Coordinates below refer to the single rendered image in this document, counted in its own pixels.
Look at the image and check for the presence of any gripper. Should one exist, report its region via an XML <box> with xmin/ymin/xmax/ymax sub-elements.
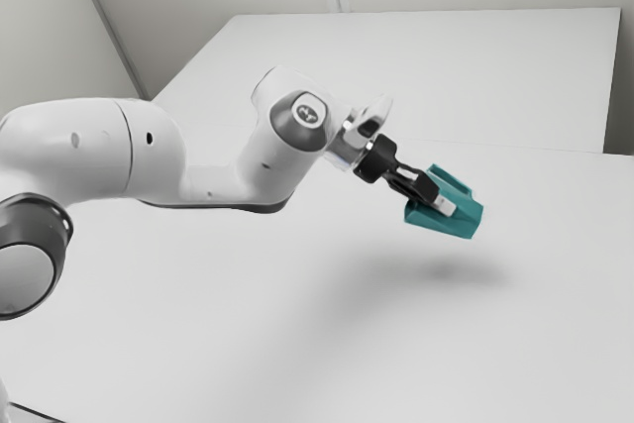
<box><xmin>353</xmin><ymin>134</ymin><xmax>458</xmax><ymax>218</ymax></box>

